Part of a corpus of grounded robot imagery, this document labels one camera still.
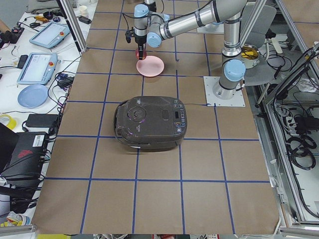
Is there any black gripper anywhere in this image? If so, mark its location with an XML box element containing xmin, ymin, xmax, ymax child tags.
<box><xmin>135</xmin><ymin>35</ymin><xmax>147</xmax><ymax>60</ymax></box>

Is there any red apple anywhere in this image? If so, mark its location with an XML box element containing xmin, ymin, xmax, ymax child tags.
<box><xmin>135</xmin><ymin>49</ymin><xmax>140</xmax><ymax>60</ymax></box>

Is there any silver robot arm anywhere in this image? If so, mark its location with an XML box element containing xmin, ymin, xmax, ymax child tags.
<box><xmin>125</xmin><ymin>0</ymin><xmax>246</xmax><ymax>99</ymax></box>

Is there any pink plate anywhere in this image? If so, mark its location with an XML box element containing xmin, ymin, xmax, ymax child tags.
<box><xmin>136</xmin><ymin>56</ymin><xmax>164</xmax><ymax>77</ymax></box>

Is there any blue plate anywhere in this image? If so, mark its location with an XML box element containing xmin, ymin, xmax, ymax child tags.
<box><xmin>17</xmin><ymin>84</ymin><xmax>48</xmax><ymax>108</ymax></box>

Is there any dark rice cooker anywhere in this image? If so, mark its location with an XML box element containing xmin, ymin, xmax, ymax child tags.
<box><xmin>113</xmin><ymin>96</ymin><xmax>187</xmax><ymax>150</ymax></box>

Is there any purple white cup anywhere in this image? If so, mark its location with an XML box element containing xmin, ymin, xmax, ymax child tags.
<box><xmin>79</xmin><ymin>5</ymin><xmax>89</xmax><ymax>17</ymax></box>

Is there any far blue teach pendant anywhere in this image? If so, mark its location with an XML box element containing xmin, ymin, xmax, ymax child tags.
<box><xmin>29</xmin><ymin>22</ymin><xmax>70</xmax><ymax>49</ymax></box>

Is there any blue teach pendant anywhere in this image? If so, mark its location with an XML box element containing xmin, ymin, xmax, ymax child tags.
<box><xmin>29</xmin><ymin>22</ymin><xmax>70</xmax><ymax>49</ymax></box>
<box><xmin>17</xmin><ymin>52</ymin><xmax>58</xmax><ymax>85</ymax></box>

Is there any near blue teach pendant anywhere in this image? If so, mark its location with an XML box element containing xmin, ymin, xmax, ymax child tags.
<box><xmin>17</xmin><ymin>52</ymin><xmax>58</xmax><ymax>85</ymax></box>

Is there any black power adapter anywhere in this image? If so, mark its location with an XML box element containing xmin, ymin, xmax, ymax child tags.
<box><xmin>22</xmin><ymin>114</ymin><xmax>58</xmax><ymax>132</ymax></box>

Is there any white chair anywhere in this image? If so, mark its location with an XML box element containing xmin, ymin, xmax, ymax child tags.
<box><xmin>239</xmin><ymin>4</ymin><xmax>282</xmax><ymax>85</ymax></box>

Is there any yellow tape roll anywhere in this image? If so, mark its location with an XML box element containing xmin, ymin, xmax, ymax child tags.
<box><xmin>0</xmin><ymin>114</ymin><xmax>17</xmax><ymax>130</ymax></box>

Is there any black computer box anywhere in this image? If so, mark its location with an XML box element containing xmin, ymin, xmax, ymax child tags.
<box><xmin>0</xmin><ymin>132</ymin><xmax>49</xmax><ymax>181</ymax></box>

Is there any aluminium frame post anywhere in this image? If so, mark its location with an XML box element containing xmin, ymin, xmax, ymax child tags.
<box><xmin>57</xmin><ymin>0</ymin><xmax>87</xmax><ymax>53</ymax></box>

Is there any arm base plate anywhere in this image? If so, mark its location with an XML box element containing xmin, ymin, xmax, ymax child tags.
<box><xmin>203</xmin><ymin>76</ymin><xmax>245</xmax><ymax>107</ymax></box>

